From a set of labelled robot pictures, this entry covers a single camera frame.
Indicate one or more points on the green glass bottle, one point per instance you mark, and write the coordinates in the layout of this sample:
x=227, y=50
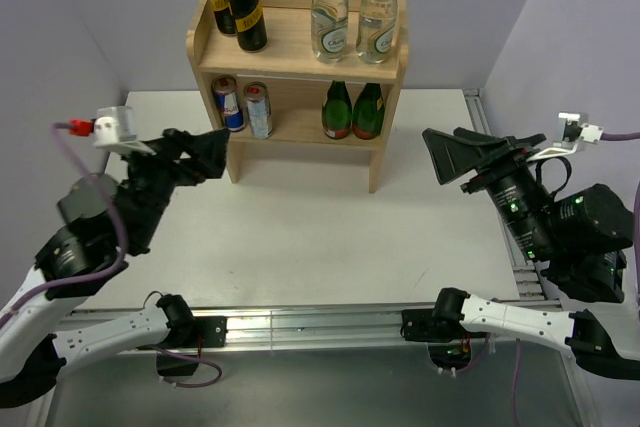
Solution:
x=336, y=113
x=368, y=112

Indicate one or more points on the wooden two-tier shelf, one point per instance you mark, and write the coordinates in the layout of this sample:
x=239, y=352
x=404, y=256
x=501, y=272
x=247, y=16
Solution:
x=297, y=83

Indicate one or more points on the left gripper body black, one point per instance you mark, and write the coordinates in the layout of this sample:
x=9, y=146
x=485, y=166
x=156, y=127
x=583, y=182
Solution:
x=156, y=180

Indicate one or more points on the silver can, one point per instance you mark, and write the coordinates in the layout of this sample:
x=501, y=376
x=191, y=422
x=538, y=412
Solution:
x=259, y=109
x=224, y=90

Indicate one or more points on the green glass bottle right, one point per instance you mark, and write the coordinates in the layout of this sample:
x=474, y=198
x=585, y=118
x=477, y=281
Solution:
x=368, y=112

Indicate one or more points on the aluminium rail frame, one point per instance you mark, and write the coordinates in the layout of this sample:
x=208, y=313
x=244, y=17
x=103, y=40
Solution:
x=311, y=273

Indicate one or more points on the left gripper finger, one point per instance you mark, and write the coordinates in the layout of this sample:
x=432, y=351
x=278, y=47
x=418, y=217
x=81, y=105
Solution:
x=206, y=153
x=175, y=143

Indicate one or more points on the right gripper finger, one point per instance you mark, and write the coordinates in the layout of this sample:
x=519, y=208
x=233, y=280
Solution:
x=454, y=155
x=474, y=144

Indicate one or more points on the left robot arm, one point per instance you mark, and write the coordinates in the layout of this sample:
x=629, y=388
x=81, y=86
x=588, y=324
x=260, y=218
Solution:
x=105, y=222

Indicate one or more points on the clear bottle green cap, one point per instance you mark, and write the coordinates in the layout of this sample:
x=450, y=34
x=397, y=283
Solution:
x=376, y=27

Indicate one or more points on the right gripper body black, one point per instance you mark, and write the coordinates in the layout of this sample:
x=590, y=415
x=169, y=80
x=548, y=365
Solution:
x=510, y=186

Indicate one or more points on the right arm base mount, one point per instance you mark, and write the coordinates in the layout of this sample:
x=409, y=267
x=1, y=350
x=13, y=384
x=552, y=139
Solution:
x=450, y=347

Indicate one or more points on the green glass bottle left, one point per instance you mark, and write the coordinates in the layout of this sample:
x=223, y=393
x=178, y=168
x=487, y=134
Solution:
x=336, y=113

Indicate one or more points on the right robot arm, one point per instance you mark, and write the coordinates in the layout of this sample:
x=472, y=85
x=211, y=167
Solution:
x=581, y=239

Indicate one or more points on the silver can front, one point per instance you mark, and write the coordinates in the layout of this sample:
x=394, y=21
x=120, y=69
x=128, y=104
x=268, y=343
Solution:
x=224, y=90

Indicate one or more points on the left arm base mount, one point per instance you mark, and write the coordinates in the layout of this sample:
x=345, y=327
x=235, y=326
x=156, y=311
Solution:
x=209, y=332

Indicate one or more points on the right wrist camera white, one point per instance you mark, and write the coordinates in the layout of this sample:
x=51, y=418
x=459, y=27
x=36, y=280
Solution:
x=573, y=131

